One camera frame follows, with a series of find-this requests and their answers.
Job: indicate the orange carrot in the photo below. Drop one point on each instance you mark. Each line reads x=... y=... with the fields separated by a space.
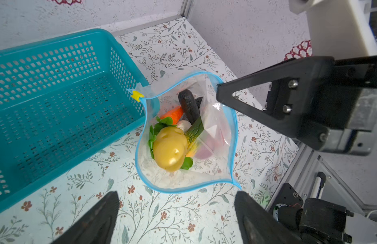
x=173 y=116

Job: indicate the clear zip top bag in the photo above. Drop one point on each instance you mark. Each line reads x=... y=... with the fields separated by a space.
x=158 y=99

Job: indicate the green yellow cucumber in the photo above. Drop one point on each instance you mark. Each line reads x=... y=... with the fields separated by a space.
x=192 y=136

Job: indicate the yellow green potato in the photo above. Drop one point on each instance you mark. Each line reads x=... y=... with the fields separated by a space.
x=170 y=148

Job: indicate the dark eggplant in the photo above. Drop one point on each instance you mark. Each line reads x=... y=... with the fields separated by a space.
x=190 y=105

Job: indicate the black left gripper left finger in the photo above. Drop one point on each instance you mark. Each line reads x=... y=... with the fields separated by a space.
x=96 y=226

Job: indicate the teal plastic basket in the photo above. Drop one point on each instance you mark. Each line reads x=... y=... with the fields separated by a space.
x=61 y=101

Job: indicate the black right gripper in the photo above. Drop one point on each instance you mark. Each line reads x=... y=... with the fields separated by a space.
x=328 y=104

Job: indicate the purple onion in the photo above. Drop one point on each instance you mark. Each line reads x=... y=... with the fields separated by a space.
x=209 y=143

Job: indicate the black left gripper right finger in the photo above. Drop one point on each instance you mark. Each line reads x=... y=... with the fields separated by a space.
x=257 y=226

